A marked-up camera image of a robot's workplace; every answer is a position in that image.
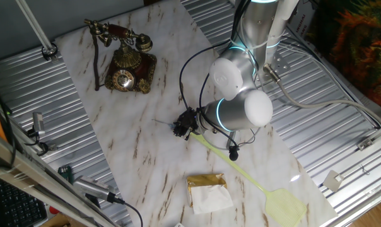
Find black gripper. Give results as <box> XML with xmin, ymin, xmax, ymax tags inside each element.
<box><xmin>173</xmin><ymin>107</ymin><xmax>199</xmax><ymax>141</ymax></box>

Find small blue-handled screwdriver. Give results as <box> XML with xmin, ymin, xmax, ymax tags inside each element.
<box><xmin>151</xmin><ymin>119</ymin><xmax>177</xmax><ymax>129</ymax></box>

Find vintage brass rotary phone base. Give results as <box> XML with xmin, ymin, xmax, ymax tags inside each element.
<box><xmin>104</xmin><ymin>47</ymin><xmax>158</xmax><ymax>95</ymax></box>

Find gold tissue pack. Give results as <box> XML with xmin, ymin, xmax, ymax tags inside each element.
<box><xmin>186</xmin><ymin>172</ymin><xmax>235</xmax><ymax>216</ymax></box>

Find green hex key holder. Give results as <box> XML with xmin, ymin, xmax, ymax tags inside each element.
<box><xmin>57</xmin><ymin>165</ymin><xmax>74</xmax><ymax>185</ymax></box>

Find yellow-green fly swatter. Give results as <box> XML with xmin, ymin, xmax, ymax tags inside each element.
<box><xmin>190</xmin><ymin>132</ymin><xmax>308</xmax><ymax>227</ymax></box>

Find white square tag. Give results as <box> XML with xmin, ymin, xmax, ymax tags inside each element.
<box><xmin>322</xmin><ymin>170</ymin><xmax>345</xmax><ymax>193</ymax></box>

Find white box with red print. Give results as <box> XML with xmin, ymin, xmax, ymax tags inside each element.
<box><xmin>286</xmin><ymin>0</ymin><xmax>319</xmax><ymax>44</ymax></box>

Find white slanted pole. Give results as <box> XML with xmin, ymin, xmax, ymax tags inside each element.
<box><xmin>15</xmin><ymin>0</ymin><xmax>54</xmax><ymax>53</ymax></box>

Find black keyboard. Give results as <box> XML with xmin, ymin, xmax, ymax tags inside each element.
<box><xmin>0</xmin><ymin>178</ymin><xmax>49</xmax><ymax>227</ymax></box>

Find colourful patterned cloth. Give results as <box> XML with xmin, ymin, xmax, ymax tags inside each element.
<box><xmin>307</xmin><ymin>0</ymin><xmax>381</xmax><ymax>114</ymax></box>

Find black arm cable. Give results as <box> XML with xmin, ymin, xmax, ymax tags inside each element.
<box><xmin>179</xmin><ymin>0</ymin><xmax>261</xmax><ymax>152</ymax></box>

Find black camera cable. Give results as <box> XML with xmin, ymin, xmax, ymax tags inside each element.
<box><xmin>113</xmin><ymin>197</ymin><xmax>144</xmax><ymax>227</ymax></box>

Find dark phone cord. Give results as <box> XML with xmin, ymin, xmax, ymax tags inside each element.
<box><xmin>91</xmin><ymin>33</ymin><xmax>101</xmax><ymax>92</ymax></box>

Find silver ribbed camera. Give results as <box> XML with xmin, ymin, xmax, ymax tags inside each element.
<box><xmin>73</xmin><ymin>175</ymin><xmax>118</xmax><ymax>204</ymax></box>

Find thin white cables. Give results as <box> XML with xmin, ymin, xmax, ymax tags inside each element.
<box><xmin>280</xmin><ymin>37</ymin><xmax>381</xmax><ymax>125</ymax></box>

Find small silver camera on mount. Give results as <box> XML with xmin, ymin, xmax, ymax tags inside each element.
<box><xmin>25</xmin><ymin>111</ymin><xmax>49</xmax><ymax>139</ymax></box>

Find black pole base ring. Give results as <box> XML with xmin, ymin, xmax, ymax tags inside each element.
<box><xmin>40</xmin><ymin>42</ymin><xmax>59</xmax><ymax>62</ymax></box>

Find aluminium frame bar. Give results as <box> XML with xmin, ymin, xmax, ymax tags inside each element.
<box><xmin>0</xmin><ymin>127</ymin><xmax>122</xmax><ymax>227</ymax></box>

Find thick grey robot cable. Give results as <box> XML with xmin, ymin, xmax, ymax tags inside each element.
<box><xmin>262</xmin><ymin>62</ymin><xmax>381</xmax><ymax>127</ymax></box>

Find small metal corner bracket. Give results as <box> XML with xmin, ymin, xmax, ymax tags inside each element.
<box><xmin>356</xmin><ymin>137</ymin><xmax>375</xmax><ymax>151</ymax></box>

